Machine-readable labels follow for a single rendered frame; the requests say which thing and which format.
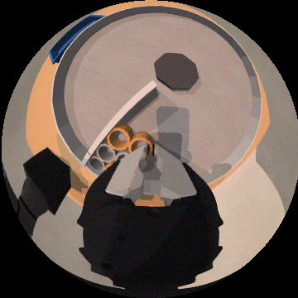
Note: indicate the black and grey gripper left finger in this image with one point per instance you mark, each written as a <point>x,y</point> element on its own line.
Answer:
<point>123,179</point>

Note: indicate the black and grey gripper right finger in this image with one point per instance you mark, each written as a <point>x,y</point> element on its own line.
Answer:
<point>179,181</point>

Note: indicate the blue plastic crate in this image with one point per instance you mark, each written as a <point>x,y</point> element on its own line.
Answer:
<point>62,44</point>

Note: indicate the grey metal sleeve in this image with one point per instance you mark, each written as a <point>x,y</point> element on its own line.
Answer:
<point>96,164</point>
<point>120,153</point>
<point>105,155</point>

